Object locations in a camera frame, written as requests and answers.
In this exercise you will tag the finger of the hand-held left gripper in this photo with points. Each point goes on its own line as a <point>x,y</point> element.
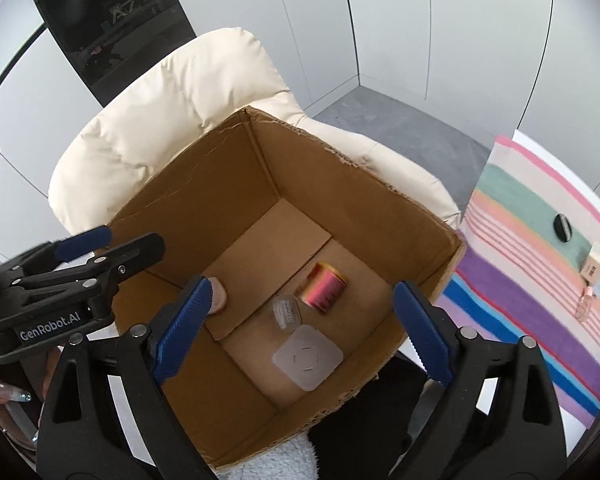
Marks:
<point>80,243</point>
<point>125,260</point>

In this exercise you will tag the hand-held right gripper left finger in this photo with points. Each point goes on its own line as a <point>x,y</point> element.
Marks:
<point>180,330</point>

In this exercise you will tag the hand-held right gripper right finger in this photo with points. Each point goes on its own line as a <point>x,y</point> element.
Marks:
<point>425,330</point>

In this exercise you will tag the peach square compact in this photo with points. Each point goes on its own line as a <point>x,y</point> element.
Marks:
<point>219,297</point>

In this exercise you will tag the brown can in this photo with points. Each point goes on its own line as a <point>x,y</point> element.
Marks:
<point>325,287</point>

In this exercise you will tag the small clear jar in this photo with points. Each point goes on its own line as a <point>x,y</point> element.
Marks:
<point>287,312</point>

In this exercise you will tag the clear square container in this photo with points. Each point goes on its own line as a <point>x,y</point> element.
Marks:
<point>307,356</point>

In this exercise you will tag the brown cardboard box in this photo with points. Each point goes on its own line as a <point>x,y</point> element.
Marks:
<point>290,270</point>

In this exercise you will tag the black round compact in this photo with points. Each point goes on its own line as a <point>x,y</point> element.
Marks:
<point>562,227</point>

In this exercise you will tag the person's left hand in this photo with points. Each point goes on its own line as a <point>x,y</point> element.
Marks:
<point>2,391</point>

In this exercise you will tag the striped colourful cloth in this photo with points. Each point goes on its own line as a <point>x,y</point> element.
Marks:
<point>530,270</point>

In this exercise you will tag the cream padded chair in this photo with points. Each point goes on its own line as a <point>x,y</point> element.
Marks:
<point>180,115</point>

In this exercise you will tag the grey fleece blanket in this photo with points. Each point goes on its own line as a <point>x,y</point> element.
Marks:
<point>275,462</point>

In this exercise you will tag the black glass cabinet door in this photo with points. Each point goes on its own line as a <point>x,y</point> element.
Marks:
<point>115,25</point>

